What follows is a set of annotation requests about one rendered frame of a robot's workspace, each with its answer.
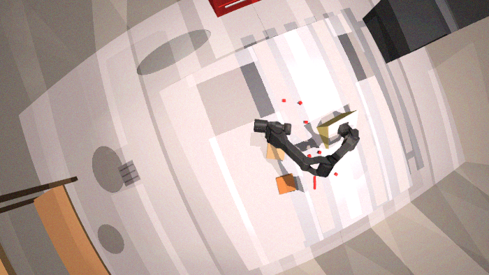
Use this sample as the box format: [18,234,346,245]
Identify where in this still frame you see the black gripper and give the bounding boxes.
[284,123,291,135]

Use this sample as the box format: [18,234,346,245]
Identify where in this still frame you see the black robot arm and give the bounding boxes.
[254,119,360,177]

